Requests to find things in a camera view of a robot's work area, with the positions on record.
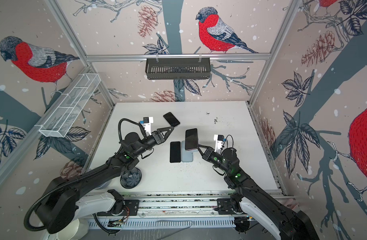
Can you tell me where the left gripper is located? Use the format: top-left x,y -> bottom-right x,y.
133,127 -> 172,158

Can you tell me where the black phone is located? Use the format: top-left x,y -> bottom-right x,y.
169,142 -> 181,163
185,128 -> 199,151
163,112 -> 180,128

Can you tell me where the light blue phone case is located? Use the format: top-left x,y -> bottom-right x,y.
181,141 -> 198,163

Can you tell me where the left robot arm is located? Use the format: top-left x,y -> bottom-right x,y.
24,127 -> 174,234

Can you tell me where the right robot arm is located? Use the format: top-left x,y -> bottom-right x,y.
198,145 -> 319,240

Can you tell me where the dark flower-shaped dish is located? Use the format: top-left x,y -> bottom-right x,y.
120,168 -> 142,189

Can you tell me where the lavender cup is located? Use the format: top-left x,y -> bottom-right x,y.
94,181 -> 111,190

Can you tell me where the white bowl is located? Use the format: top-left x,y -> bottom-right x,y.
56,219 -> 89,240

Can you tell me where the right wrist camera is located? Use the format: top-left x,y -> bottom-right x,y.
214,135 -> 227,154

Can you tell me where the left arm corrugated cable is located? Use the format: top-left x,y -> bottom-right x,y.
23,118 -> 148,232

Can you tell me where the black wall basket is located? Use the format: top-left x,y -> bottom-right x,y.
145,58 -> 211,80

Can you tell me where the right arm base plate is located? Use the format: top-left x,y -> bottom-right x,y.
214,198 -> 248,216

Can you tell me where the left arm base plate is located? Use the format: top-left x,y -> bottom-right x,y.
96,200 -> 139,217

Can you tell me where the white mesh wall basket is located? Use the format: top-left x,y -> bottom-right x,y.
39,73 -> 101,138

